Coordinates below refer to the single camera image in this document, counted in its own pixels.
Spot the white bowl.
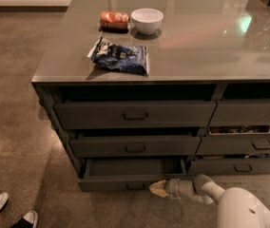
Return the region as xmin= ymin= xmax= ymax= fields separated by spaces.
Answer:
xmin=131 ymin=8 xmax=164 ymax=34

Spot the orange snack packet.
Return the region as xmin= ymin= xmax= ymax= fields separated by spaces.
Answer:
xmin=100 ymin=11 xmax=129 ymax=30

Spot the grey drawer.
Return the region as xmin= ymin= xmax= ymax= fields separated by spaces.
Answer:
xmin=209 ymin=99 xmax=270 ymax=126
xmin=79 ymin=157 xmax=186 ymax=192
xmin=197 ymin=125 xmax=270 ymax=156
xmin=54 ymin=101 xmax=216 ymax=129
xmin=69 ymin=135 xmax=201 ymax=158
xmin=187 ymin=158 xmax=270 ymax=175

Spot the blue chip bag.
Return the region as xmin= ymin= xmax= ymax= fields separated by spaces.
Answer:
xmin=87 ymin=37 xmax=149 ymax=75

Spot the grey drawer cabinet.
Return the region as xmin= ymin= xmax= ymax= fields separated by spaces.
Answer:
xmin=32 ymin=0 xmax=270 ymax=179

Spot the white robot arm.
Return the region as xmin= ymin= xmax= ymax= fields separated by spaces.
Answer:
xmin=149 ymin=174 xmax=270 ymax=228

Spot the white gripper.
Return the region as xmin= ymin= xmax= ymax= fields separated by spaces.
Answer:
xmin=149 ymin=179 xmax=181 ymax=199

